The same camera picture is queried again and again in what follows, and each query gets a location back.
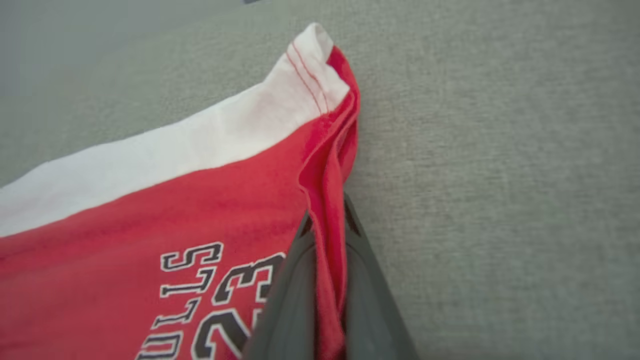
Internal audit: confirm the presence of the red Bulls 23 jersey garment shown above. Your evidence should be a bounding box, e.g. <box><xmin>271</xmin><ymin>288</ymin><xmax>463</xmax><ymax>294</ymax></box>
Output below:
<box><xmin>0</xmin><ymin>22</ymin><xmax>361</xmax><ymax>360</ymax></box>

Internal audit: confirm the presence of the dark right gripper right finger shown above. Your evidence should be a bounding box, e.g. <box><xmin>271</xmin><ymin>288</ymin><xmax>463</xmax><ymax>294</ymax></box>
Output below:
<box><xmin>342</xmin><ymin>192</ymin><xmax>419</xmax><ymax>360</ymax></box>

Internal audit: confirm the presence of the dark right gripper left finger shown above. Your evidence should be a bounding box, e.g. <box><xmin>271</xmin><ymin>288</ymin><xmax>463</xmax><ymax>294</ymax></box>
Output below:
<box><xmin>242</xmin><ymin>210</ymin><xmax>318</xmax><ymax>360</ymax></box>

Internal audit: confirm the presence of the grey fabric sofa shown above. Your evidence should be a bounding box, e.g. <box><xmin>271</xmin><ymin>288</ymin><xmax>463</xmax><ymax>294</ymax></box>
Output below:
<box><xmin>0</xmin><ymin>0</ymin><xmax>640</xmax><ymax>360</ymax></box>

